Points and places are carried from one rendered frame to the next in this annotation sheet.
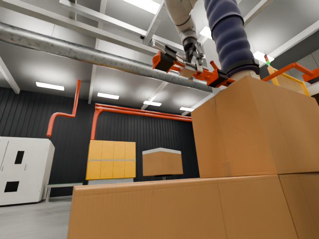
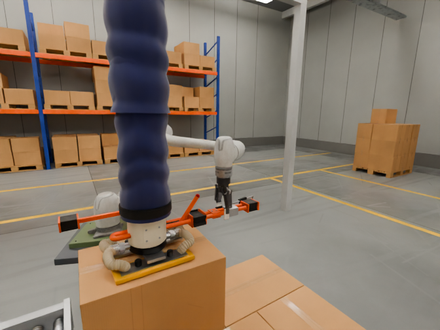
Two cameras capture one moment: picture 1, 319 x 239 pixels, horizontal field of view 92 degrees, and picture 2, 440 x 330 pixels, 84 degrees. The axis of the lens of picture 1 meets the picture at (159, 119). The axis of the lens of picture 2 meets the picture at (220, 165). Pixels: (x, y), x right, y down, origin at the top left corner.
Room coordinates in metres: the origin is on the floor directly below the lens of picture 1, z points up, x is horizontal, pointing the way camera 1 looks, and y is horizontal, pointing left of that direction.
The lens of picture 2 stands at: (1.94, -0.30, 1.61)
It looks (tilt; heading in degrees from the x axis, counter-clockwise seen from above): 12 degrees down; 176
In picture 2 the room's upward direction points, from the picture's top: 1 degrees clockwise
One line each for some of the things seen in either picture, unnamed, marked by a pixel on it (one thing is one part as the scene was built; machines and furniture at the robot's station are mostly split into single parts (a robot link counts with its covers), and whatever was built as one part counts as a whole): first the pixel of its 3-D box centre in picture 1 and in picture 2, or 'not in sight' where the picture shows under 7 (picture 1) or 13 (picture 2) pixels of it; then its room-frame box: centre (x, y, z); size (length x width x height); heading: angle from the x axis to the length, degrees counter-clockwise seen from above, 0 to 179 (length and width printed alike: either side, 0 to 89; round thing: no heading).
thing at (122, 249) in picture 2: not in sight; (147, 242); (0.88, -0.56, 1.01); 0.34 x 0.25 x 0.06; 119
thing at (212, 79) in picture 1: (216, 78); (196, 217); (0.76, -0.34, 1.08); 0.10 x 0.08 x 0.06; 29
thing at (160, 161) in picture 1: (163, 162); not in sight; (2.79, -0.02, 0.82); 0.60 x 0.40 x 0.40; 142
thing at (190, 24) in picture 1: (185, 24); (224, 150); (0.67, -0.19, 1.41); 0.13 x 0.11 x 0.16; 151
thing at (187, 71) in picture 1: (186, 69); (230, 210); (0.66, -0.16, 1.07); 0.07 x 0.07 x 0.04; 29
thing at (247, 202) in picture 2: (163, 62); (249, 205); (0.60, -0.04, 1.07); 0.08 x 0.07 x 0.05; 119
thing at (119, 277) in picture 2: not in sight; (154, 260); (0.97, -0.52, 0.97); 0.34 x 0.10 x 0.05; 119
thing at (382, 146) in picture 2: not in sight; (385, 141); (-4.54, 4.75, 0.87); 1.20 x 1.01 x 1.74; 117
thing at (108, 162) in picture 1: (111, 167); not in sight; (7.96, 2.52, 1.24); 2.22 x 0.91 x 2.48; 117
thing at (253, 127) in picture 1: (259, 136); (152, 289); (0.86, -0.56, 0.74); 0.60 x 0.40 x 0.40; 117
